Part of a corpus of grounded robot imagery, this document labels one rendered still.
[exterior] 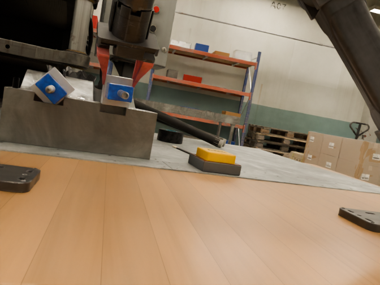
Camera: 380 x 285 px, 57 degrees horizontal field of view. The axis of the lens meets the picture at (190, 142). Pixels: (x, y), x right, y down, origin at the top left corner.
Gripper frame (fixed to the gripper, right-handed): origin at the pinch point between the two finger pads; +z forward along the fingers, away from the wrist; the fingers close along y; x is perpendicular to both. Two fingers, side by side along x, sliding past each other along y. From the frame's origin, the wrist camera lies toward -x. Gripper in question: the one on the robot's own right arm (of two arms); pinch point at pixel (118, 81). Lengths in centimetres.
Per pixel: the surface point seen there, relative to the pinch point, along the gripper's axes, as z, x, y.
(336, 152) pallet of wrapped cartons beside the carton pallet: 174, -222, -315
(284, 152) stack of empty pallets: 323, -401, -405
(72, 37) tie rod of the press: 25, -70, 9
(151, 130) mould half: 5.8, 6.0, -7.1
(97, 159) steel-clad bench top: 7.1, 13.8, 2.8
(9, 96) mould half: 3.5, 4.8, 17.4
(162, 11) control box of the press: 14, -91, -26
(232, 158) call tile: 5.8, 11.7, -22.2
